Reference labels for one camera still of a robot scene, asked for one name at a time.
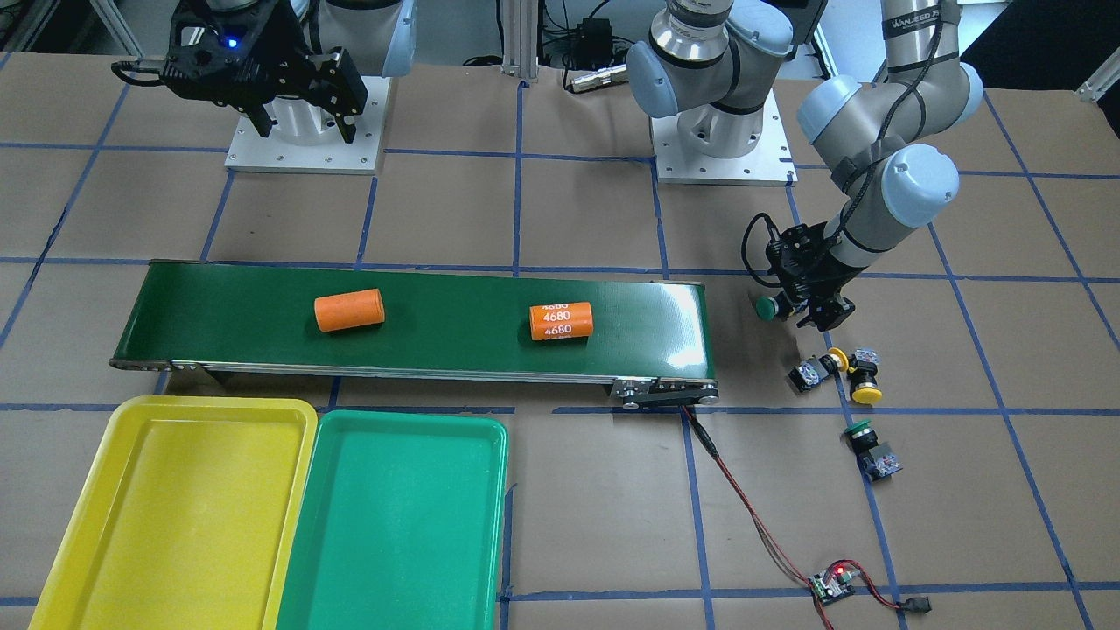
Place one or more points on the orange cylinder with 4680 label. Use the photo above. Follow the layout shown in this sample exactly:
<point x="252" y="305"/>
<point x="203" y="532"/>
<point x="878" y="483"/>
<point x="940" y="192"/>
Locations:
<point x="560" y="321"/>

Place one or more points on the black power adapter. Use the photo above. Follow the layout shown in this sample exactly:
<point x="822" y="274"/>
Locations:
<point x="592" y="46"/>

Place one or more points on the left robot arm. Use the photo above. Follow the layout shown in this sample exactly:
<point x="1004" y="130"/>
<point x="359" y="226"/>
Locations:
<point x="711" y="65"/>

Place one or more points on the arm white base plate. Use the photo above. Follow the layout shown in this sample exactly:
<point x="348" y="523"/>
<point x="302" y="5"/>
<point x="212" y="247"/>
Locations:
<point x="306" y="140"/>
<point x="707" y="146"/>

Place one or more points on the green plastic tray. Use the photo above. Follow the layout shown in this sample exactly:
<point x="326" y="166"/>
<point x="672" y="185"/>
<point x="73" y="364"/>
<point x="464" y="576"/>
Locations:
<point x="401" y="524"/>

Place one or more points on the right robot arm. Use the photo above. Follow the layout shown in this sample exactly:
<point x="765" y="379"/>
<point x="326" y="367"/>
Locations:
<point x="380" y="35"/>

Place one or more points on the green push button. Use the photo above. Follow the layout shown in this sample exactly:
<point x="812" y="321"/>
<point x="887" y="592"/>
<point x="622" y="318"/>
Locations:
<point x="776" y="307"/>
<point x="876" y="460"/>

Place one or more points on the yellow plastic tray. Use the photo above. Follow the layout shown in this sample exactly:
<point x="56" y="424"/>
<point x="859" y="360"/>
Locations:
<point x="187" y="517"/>

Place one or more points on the small motor controller board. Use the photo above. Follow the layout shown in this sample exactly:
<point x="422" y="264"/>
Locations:
<point x="833" y="584"/>

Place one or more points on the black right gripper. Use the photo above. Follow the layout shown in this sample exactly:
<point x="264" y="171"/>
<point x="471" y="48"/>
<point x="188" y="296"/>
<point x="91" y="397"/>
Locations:
<point x="293" y="54"/>

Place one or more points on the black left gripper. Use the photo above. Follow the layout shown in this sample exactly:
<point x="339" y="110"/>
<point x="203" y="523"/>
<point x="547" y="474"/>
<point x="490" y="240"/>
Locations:
<point x="821" y="282"/>

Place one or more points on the plain orange cylinder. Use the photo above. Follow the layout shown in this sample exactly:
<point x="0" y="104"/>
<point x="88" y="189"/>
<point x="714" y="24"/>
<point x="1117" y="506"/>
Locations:
<point x="354" y="309"/>

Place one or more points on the yellow push button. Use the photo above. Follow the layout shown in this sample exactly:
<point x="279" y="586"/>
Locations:
<point x="863" y="372"/>
<point x="813" y="371"/>

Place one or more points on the green conveyor belt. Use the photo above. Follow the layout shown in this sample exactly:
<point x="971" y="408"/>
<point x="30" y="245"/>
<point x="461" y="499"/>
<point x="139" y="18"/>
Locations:
<point x="650" y="344"/>

